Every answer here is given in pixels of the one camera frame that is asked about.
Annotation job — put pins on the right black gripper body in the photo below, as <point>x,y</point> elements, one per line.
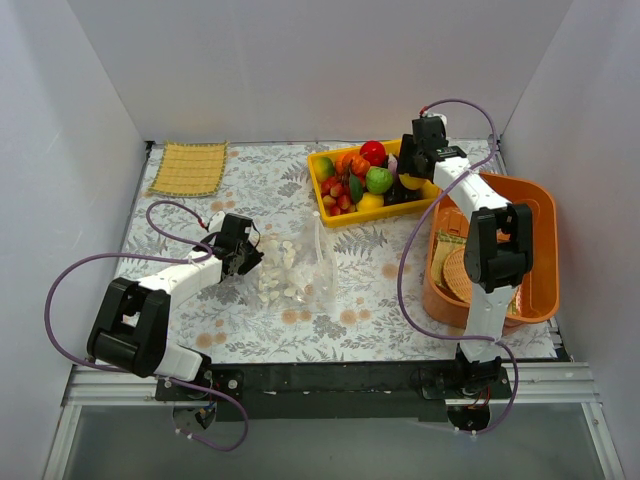
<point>409,156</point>

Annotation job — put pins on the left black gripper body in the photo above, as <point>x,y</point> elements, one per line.
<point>245,257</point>

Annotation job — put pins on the fake purple eggplant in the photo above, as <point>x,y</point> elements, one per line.
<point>392,164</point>

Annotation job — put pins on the fake red apple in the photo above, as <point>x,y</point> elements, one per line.
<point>374,152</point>

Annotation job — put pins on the fake green vegetable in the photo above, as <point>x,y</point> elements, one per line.
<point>378,180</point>

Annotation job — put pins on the clear dotted zip bag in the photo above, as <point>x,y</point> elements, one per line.
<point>299,271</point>

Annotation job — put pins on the fake green yellow mango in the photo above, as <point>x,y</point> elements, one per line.
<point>323,168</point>

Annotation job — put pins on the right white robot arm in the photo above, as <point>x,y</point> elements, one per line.
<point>498,250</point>

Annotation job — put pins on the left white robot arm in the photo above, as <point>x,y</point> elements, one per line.
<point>131,328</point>

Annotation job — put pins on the fake mangosteen lower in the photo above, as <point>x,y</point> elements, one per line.
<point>398,194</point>

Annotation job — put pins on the fake yellow lemon front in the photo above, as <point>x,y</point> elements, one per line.
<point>370,202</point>

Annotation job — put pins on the yellow woven bamboo mat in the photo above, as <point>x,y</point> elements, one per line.
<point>190,170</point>

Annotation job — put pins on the red cherry bunch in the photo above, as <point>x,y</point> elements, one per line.
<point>336,196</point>

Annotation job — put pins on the green woven mat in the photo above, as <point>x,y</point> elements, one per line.
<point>445,244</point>

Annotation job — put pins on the round woven basket tray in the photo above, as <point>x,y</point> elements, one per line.
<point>455,276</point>

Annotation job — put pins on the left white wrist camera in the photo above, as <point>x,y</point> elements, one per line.
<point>216,221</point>

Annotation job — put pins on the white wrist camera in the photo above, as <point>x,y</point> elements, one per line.
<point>441,116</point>
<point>216,221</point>

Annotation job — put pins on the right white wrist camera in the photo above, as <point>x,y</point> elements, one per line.
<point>441,116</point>

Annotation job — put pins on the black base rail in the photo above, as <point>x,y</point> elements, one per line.
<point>351,390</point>

